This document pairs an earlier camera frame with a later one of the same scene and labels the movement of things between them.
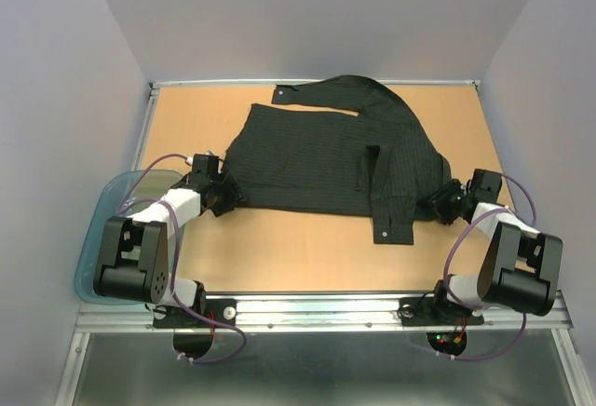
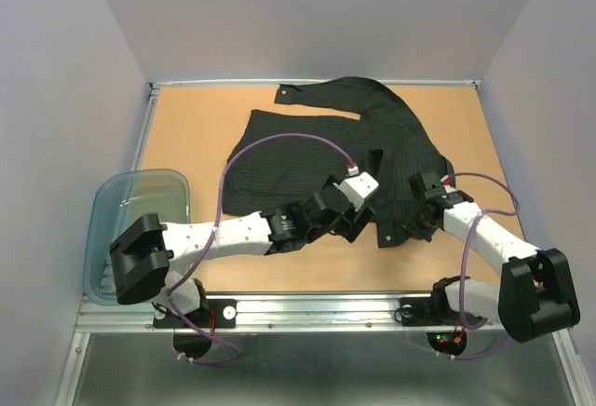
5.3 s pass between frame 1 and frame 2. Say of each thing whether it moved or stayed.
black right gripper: moved
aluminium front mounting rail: stayed
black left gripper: moved
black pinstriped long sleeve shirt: stayed
